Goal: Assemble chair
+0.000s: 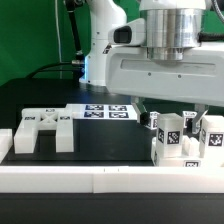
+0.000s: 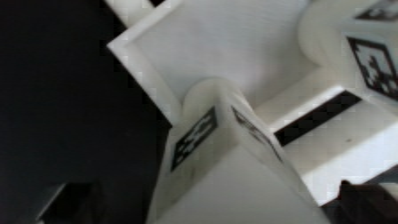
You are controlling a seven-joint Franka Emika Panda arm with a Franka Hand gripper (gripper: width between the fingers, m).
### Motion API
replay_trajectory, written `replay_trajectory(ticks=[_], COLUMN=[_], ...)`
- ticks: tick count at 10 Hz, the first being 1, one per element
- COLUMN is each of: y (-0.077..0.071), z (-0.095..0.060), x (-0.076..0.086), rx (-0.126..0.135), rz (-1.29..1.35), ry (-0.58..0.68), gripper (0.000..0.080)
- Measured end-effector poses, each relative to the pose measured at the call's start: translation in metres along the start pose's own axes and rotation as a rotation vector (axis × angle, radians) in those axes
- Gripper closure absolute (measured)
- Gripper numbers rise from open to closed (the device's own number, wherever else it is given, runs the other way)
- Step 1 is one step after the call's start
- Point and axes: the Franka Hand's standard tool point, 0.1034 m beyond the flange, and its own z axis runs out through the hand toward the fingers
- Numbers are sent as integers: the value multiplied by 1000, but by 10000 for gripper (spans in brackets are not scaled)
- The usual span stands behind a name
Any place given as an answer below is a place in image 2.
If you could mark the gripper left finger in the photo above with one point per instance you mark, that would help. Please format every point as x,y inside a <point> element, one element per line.
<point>76,205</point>

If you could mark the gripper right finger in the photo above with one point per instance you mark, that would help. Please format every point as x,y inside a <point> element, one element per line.
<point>362,206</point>

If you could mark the white chair leg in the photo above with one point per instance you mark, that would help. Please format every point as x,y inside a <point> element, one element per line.
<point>227,182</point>
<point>348,41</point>

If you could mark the white chair seat part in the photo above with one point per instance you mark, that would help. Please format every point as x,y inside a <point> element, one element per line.
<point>195,39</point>

